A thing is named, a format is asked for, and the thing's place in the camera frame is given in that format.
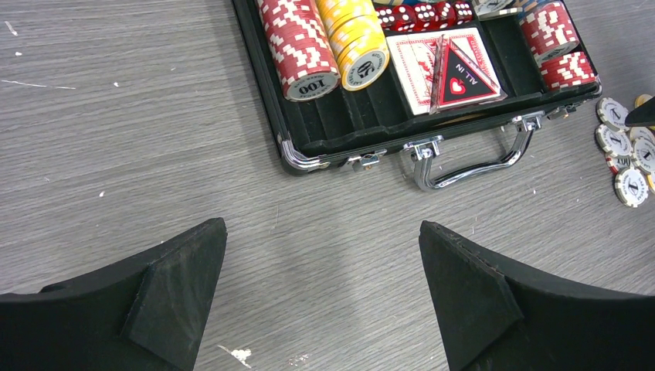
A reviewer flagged white 1 chip in case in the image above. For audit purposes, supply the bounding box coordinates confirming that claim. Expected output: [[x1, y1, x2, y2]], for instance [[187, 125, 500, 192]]
[[471, 0, 523, 21]]

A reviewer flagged red backed card deck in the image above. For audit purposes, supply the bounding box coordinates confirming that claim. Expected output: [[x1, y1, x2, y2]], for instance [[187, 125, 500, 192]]
[[386, 27, 500, 115]]

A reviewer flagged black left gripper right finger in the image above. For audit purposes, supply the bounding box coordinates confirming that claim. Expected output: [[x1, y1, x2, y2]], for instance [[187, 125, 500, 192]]
[[419, 221, 654, 370]]

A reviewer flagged red chip stack right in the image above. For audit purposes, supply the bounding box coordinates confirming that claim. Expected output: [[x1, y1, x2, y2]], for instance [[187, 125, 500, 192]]
[[519, 1, 580, 65]]

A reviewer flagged yellow chip stack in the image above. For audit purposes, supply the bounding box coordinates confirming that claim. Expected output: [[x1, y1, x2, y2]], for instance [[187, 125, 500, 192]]
[[316, 0, 389, 91]]

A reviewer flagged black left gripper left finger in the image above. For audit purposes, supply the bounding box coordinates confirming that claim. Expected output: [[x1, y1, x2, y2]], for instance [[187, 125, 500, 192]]
[[1, 218, 228, 370]]

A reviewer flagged triangular all in button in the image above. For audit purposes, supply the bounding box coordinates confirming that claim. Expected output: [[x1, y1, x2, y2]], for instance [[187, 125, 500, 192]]
[[429, 36, 507, 114]]

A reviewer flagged dark red chip stack left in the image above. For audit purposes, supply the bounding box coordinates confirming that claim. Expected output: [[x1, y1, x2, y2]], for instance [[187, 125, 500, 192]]
[[256, 0, 341, 102]]

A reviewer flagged pile of loose poker chips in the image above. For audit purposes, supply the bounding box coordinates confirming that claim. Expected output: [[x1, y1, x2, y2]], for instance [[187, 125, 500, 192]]
[[595, 97, 654, 208]]

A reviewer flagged lower red chip stack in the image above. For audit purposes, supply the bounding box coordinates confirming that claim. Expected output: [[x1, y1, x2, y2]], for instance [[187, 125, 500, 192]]
[[539, 52, 597, 90]]

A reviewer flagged black aluminium poker case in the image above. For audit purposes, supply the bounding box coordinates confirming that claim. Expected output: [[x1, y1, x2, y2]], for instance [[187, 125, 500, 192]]
[[233, 1, 602, 191]]

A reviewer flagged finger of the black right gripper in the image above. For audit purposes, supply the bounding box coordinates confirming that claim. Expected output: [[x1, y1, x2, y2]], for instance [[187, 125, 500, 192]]
[[625, 96, 654, 128]]

